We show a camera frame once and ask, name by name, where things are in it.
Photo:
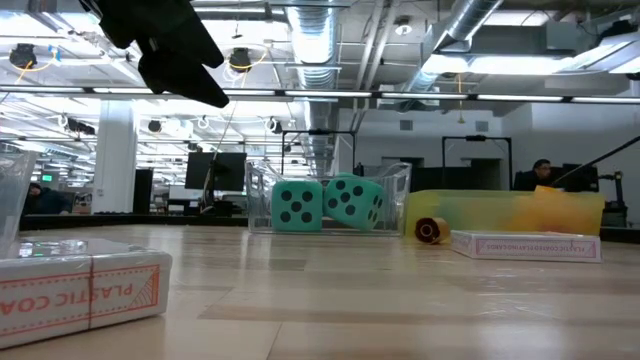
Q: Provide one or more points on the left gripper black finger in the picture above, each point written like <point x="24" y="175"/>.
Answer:
<point x="185" y="35"/>
<point x="180" y="75"/>

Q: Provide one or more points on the small teal foam dice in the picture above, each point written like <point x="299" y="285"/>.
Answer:
<point x="277" y="206"/>

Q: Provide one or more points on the large teal foam dice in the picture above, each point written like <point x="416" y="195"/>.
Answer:
<point x="364" y="200"/>

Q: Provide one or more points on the white red playing card box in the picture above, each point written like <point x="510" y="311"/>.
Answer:
<point x="75" y="300"/>
<point x="465" y="245"/>

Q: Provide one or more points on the brown toy block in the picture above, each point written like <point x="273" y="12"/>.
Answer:
<point x="442" y="227"/>

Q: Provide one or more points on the yellow four-stud toy block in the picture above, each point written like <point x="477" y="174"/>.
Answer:
<point x="565" y="215"/>

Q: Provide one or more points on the black computer monitor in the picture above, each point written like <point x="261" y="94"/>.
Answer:
<point x="580" y="177"/>
<point x="200" y="170"/>

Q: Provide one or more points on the white building pillar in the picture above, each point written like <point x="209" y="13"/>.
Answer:
<point x="115" y="160"/>

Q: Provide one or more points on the black cabinet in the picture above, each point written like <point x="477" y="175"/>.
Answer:
<point x="143" y="192"/>

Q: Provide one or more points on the long ceiling light strip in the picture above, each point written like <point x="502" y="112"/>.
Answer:
<point x="325" y="93"/>

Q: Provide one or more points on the clear plastic container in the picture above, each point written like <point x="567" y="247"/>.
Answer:
<point x="260" y="200"/>
<point x="15" y="200"/>

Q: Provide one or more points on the green exit sign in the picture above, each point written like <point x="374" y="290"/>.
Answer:
<point x="47" y="177"/>

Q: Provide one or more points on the person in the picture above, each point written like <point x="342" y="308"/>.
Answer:
<point x="47" y="202"/>
<point x="540" y="170"/>

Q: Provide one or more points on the black office partition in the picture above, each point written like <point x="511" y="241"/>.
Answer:
<point x="450" y="177"/>

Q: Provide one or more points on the yellow translucent plastic bin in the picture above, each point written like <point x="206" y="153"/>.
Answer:
<point x="465" y="210"/>

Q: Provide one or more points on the thin black rod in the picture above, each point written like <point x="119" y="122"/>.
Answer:
<point x="600" y="158"/>

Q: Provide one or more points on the black stand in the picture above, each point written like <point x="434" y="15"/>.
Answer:
<point x="615" y="215"/>

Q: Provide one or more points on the silver round ventilation duct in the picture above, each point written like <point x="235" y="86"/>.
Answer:
<point x="470" y="15"/>
<point x="315" y="50"/>

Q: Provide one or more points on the black gantry frame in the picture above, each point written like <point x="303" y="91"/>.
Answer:
<point x="320" y="132"/>
<point x="475" y="137"/>

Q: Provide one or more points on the grey rectangular ceiling duct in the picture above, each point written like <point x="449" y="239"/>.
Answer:
<point x="525" y="40"/>

